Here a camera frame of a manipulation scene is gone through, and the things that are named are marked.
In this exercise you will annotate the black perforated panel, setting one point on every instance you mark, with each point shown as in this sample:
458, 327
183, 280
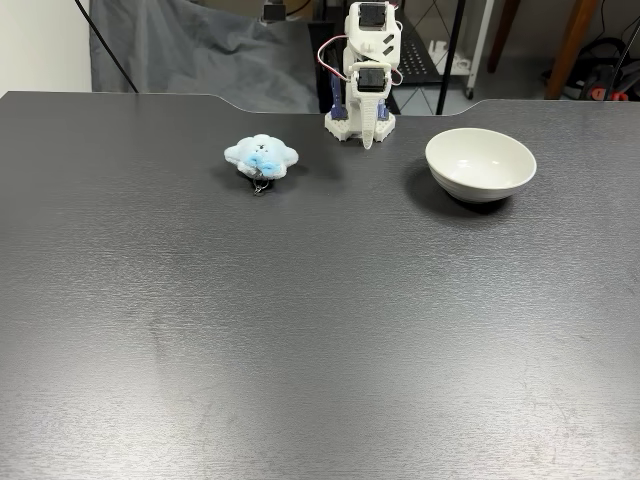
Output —
420, 50

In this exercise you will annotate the white bowl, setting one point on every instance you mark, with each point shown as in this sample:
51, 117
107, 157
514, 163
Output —
480, 160

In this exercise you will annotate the white cart frame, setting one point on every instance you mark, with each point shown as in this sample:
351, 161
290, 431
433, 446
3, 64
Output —
478, 45

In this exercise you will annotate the black red vacuum cleaner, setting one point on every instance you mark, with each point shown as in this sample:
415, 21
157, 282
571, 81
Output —
595, 65

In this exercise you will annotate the black tripod leg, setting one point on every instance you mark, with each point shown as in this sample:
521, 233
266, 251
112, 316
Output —
107, 47

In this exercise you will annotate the grey cloth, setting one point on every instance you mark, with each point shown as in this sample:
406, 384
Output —
200, 50

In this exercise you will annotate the thin wooden leg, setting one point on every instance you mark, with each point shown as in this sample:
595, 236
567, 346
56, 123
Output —
500, 35

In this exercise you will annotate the skyblue plush doll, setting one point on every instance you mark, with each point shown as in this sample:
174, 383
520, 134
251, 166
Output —
260, 155

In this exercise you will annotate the black pole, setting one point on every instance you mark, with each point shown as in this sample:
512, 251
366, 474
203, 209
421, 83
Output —
450, 50

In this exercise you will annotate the blue clamp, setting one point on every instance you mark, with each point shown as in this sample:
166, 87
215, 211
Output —
339, 107
382, 111

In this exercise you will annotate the thick wooden leg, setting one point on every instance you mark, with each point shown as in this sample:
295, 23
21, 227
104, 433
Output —
570, 50

